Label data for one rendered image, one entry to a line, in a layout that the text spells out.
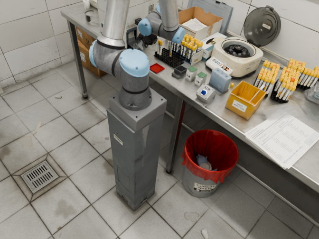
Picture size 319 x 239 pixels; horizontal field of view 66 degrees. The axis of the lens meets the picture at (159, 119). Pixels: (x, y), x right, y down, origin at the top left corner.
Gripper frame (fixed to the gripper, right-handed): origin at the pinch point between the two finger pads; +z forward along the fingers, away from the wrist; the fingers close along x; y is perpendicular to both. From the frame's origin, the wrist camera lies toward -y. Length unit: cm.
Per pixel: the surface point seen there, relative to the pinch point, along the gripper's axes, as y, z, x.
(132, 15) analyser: -12.8, -10.6, 0.4
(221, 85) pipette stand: 49, -29, 7
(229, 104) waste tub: 59, -33, 0
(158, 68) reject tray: 20.6, -6.7, -2.9
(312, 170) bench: 100, -52, -3
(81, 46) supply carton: -67, 114, 24
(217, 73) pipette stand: 43, -31, 7
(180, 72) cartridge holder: 30.4, -16.0, 0.4
